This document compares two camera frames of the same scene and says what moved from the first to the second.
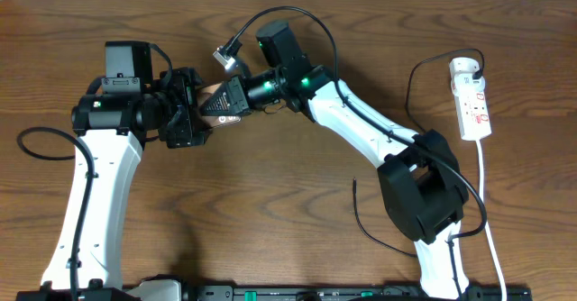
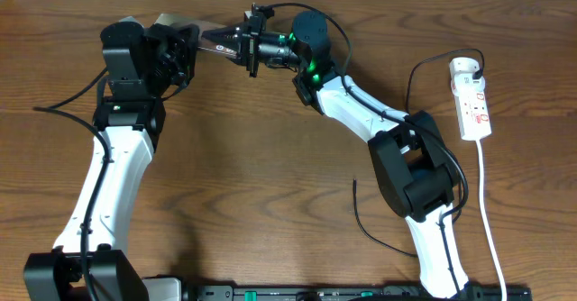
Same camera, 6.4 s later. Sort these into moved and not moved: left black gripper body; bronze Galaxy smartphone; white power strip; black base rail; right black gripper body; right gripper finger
Moved: right gripper finger; bronze Galaxy smartphone; left black gripper body; right black gripper body
Not moved: white power strip; black base rail
